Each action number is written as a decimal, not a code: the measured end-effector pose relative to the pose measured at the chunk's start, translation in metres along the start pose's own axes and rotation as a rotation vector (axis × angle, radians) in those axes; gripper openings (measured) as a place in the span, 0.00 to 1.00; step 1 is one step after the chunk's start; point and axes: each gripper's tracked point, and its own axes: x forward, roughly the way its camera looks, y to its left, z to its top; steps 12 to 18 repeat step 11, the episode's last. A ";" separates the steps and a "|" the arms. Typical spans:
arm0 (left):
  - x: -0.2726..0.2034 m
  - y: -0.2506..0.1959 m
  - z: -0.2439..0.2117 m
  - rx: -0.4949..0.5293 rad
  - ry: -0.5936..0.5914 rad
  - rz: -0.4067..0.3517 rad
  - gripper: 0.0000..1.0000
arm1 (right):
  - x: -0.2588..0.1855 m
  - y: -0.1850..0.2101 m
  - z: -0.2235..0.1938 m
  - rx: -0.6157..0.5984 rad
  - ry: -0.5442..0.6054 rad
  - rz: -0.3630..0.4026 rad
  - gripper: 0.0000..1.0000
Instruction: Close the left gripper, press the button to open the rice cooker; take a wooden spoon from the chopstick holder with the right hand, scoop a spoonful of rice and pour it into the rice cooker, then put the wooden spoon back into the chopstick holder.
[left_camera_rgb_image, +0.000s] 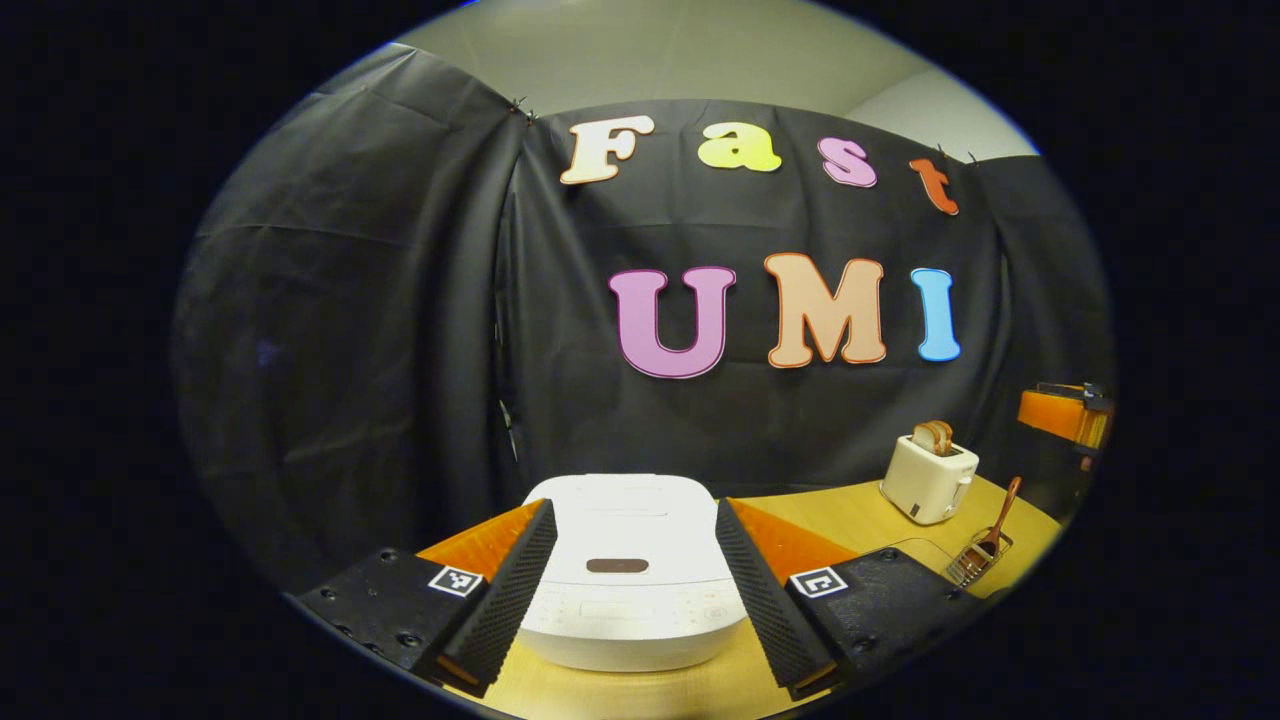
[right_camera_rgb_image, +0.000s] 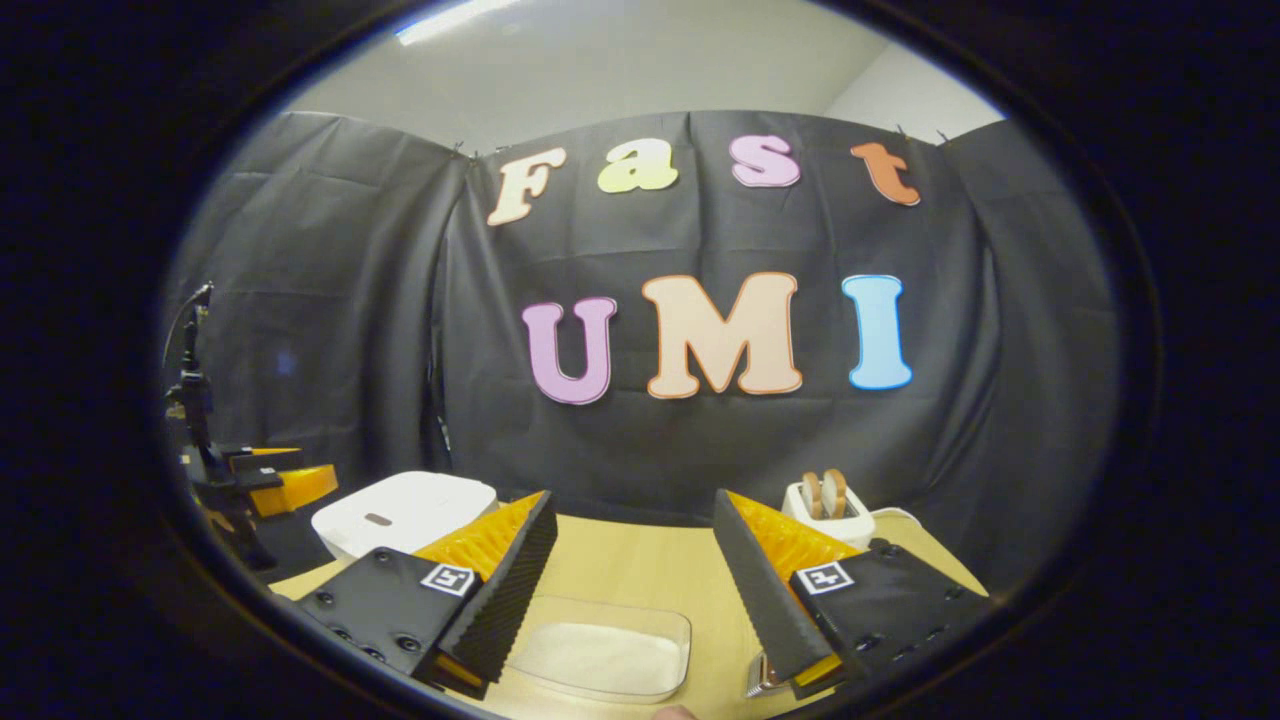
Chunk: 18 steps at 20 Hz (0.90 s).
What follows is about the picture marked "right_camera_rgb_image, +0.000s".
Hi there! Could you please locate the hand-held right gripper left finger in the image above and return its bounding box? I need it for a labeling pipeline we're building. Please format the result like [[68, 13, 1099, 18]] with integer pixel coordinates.
[[297, 490, 559, 700]]

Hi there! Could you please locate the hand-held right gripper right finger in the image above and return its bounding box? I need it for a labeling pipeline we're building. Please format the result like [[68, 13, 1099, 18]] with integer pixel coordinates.
[[712, 488, 991, 700]]

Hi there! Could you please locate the clear chopstick holder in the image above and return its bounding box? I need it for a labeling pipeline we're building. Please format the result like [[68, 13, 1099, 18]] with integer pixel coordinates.
[[745, 650, 791, 699]]

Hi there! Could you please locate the white rice cooker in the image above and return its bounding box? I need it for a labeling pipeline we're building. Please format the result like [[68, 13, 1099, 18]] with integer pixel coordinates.
[[312, 471, 498, 563]]

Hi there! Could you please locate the white rice heap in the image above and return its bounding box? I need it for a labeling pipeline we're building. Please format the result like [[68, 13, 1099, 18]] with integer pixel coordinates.
[[512, 623, 682, 699]]

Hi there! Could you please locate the clear plastic rice container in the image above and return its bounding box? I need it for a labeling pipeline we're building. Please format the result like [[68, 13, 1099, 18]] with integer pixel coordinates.
[[505, 597, 693, 704]]

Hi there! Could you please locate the white toaster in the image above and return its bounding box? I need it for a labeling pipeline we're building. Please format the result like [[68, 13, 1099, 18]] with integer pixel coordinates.
[[780, 482, 877, 549]]

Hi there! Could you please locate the black backdrop cloth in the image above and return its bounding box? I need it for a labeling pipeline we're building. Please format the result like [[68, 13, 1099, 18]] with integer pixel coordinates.
[[160, 110, 1121, 591]]

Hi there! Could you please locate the ceiling light panel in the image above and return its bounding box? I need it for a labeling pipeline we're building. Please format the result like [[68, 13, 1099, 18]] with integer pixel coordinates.
[[395, 0, 521, 47]]

